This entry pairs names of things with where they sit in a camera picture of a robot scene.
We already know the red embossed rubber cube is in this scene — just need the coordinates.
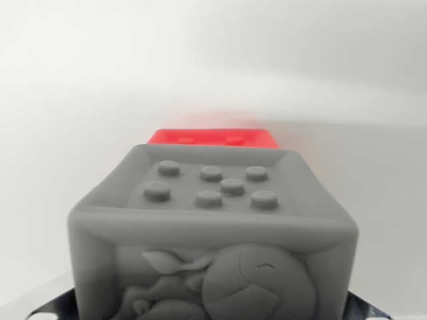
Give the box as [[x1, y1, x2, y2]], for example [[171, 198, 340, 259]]
[[146, 128, 280, 149]]

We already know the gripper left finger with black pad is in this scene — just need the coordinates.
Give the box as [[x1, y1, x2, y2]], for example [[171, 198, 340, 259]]
[[0, 269, 81, 320]]

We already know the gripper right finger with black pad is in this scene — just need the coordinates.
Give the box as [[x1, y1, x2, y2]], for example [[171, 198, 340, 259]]
[[343, 273, 427, 320]]

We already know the grey embossed rubber cube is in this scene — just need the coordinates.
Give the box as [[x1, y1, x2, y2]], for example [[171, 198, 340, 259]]
[[67, 143, 360, 320]]

